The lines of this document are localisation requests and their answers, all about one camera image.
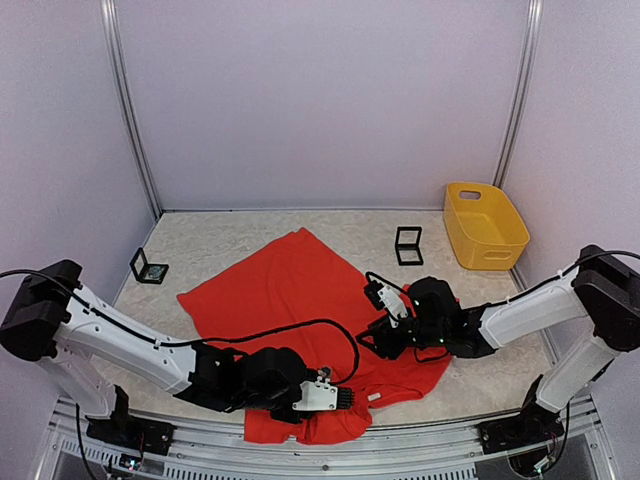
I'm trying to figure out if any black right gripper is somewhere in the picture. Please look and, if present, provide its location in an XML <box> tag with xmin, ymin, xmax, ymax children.
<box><xmin>356</xmin><ymin>313</ymin><xmax>447</xmax><ymax>359</ymax></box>

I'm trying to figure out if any red t-shirt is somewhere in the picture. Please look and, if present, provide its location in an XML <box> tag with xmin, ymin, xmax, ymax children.
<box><xmin>177</xmin><ymin>229</ymin><xmax>452</xmax><ymax>445</ymax></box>

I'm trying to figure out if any white round brooch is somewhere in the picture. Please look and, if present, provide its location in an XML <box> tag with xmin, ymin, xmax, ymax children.
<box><xmin>317</xmin><ymin>366</ymin><xmax>332</xmax><ymax>378</ymax></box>

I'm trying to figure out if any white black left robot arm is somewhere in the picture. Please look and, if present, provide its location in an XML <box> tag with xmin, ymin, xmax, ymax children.
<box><xmin>1</xmin><ymin>260</ymin><xmax>337</xmax><ymax>445</ymax></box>

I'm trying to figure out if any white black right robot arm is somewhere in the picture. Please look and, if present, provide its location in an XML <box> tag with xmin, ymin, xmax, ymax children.
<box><xmin>356</xmin><ymin>245</ymin><xmax>639</xmax><ymax>454</ymax></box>

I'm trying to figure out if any black display box red brooch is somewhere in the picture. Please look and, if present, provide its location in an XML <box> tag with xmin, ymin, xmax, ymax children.
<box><xmin>394</xmin><ymin>226</ymin><xmax>424</xmax><ymax>267</ymax></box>

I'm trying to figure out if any black display box green brooch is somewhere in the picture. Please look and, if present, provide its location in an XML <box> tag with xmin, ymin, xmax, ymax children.
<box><xmin>129</xmin><ymin>247</ymin><xmax>169</xmax><ymax>285</ymax></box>

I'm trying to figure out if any yellow plastic basket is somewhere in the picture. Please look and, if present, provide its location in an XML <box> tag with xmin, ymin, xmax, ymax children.
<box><xmin>443</xmin><ymin>182</ymin><xmax>530</xmax><ymax>271</ymax></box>

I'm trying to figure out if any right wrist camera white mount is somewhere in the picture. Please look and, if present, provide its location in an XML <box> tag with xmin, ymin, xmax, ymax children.
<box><xmin>364</xmin><ymin>280</ymin><xmax>410</xmax><ymax>329</ymax></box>

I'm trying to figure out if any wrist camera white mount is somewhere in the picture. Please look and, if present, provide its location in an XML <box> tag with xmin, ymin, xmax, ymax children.
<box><xmin>292</xmin><ymin>379</ymin><xmax>354</xmax><ymax>412</ymax></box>
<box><xmin>364</xmin><ymin>280</ymin><xmax>410</xmax><ymax>329</ymax></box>

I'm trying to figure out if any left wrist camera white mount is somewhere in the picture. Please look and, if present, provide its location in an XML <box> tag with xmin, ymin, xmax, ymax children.
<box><xmin>292</xmin><ymin>379</ymin><xmax>354</xmax><ymax>412</ymax></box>

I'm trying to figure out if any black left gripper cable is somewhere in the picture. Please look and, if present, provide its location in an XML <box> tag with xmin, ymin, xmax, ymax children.
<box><xmin>202</xmin><ymin>318</ymin><xmax>361</xmax><ymax>387</ymax></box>

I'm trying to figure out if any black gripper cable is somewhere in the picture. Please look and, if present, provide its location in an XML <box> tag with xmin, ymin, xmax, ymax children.
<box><xmin>202</xmin><ymin>318</ymin><xmax>361</xmax><ymax>387</ymax></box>
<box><xmin>364</xmin><ymin>271</ymin><xmax>451</xmax><ymax>365</ymax></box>

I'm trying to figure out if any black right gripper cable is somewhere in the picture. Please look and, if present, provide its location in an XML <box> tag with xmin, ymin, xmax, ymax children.
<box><xmin>364</xmin><ymin>271</ymin><xmax>451</xmax><ymax>365</ymax></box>

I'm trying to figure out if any grey aluminium front rail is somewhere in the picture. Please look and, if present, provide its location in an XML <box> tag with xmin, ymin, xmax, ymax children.
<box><xmin>29</xmin><ymin>396</ymin><xmax>619</xmax><ymax>479</ymax></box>

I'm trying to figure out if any grey corner post right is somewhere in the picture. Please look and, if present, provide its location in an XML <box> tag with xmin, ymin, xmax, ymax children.
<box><xmin>492</xmin><ymin>0</ymin><xmax>544</xmax><ymax>189</ymax></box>

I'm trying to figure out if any grey corner post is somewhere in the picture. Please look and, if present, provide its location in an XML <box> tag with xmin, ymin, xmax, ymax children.
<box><xmin>100</xmin><ymin>0</ymin><xmax>164</xmax><ymax>222</ymax></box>
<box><xmin>492</xmin><ymin>0</ymin><xmax>544</xmax><ymax>189</ymax></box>

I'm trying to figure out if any grey corner post left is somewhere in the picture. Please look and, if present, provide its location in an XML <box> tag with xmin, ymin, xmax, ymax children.
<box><xmin>100</xmin><ymin>0</ymin><xmax>164</xmax><ymax>222</ymax></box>

